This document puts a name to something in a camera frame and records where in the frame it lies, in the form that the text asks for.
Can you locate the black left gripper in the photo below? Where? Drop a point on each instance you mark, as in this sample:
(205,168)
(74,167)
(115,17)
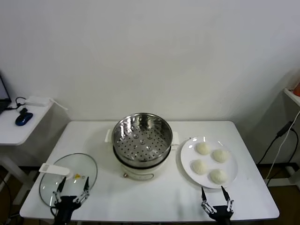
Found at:
(64,206)

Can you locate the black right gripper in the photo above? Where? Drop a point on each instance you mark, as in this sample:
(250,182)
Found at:
(222,214)

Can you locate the white steamed baozi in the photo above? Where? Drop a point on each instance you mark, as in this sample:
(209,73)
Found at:
(203,148)
(199,166)
(221,155)
(218,176)

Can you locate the perforated stainless steel steamer basket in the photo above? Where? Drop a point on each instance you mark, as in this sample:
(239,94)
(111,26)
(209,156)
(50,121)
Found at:
(140,145)

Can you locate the white round plate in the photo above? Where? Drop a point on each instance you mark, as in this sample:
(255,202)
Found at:
(187,161)

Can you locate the white electric cooker pot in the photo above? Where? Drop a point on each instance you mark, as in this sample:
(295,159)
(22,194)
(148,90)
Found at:
(138,174)

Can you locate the white side table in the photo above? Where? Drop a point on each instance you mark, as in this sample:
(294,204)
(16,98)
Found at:
(14,133)

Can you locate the blue computer mouse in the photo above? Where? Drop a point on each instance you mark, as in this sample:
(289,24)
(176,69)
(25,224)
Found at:
(23,119)

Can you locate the white power adapter box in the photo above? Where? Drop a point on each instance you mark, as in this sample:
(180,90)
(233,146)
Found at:
(36,100)

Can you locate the black laptop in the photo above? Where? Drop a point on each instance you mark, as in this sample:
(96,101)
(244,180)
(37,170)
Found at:
(3,93)

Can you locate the white shelf board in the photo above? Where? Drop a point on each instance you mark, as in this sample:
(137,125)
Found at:
(293,95)

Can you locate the orange object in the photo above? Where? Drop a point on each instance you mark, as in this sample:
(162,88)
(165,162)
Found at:
(297,89)

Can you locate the white shelf frame foot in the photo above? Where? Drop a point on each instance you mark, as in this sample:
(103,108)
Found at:
(291,172)

